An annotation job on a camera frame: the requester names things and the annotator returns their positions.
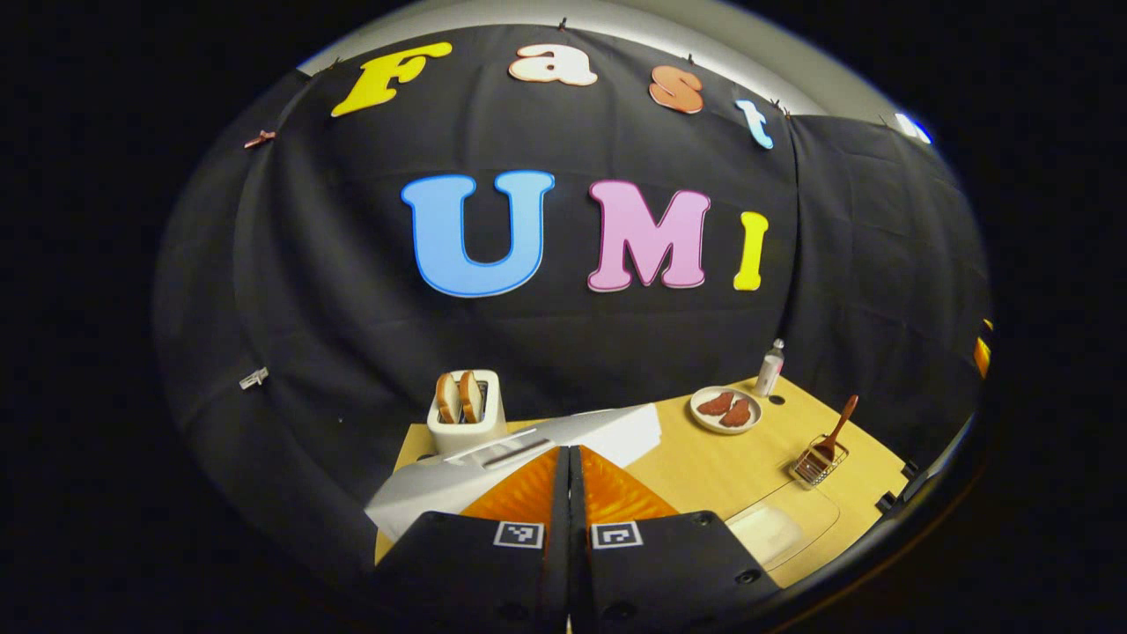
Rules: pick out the white rice cooker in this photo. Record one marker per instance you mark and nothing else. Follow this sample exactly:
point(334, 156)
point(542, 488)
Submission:
point(440, 493)

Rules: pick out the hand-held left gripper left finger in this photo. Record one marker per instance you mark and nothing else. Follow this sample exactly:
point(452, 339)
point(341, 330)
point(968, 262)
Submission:
point(475, 581)

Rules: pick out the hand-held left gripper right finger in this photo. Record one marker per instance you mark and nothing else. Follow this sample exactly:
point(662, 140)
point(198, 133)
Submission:
point(669, 581)

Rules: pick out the white rice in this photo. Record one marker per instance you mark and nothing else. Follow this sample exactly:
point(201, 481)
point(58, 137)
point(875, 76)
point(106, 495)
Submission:
point(766, 533)

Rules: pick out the white toaster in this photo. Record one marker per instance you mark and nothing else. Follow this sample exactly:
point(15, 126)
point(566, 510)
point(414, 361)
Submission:
point(467, 438)

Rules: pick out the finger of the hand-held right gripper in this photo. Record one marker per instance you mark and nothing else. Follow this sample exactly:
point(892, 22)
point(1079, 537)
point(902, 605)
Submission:
point(983, 352)

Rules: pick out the copper cloth clip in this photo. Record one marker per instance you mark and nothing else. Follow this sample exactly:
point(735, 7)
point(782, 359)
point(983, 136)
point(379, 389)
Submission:
point(260, 139)

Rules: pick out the black backdrop cloth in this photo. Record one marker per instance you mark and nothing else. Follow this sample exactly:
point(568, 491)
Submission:
point(308, 264)

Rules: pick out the small black plastic bracket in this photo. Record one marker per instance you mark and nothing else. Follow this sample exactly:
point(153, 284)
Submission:
point(887, 503)
point(911, 471)

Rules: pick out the red meat slice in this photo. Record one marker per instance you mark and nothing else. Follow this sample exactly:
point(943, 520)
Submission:
point(736, 414)
point(715, 404)

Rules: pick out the clear bottle with pink label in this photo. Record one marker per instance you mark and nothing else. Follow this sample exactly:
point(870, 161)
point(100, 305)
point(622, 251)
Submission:
point(769, 374)

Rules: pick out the short ceiling light strip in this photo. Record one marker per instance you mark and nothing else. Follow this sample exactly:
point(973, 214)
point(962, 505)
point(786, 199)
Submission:
point(914, 129)

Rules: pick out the white round plate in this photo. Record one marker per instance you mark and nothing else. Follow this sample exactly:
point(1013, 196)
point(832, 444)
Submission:
point(700, 416)

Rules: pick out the silver cloth clip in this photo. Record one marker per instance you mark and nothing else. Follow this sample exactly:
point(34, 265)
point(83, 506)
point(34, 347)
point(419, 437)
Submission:
point(254, 379)

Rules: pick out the toasted bread slice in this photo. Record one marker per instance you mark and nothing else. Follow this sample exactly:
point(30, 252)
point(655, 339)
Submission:
point(470, 396)
point(446, 396)

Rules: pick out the brown wooden spoon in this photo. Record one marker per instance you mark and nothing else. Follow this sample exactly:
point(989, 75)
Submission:
point(841, 423)

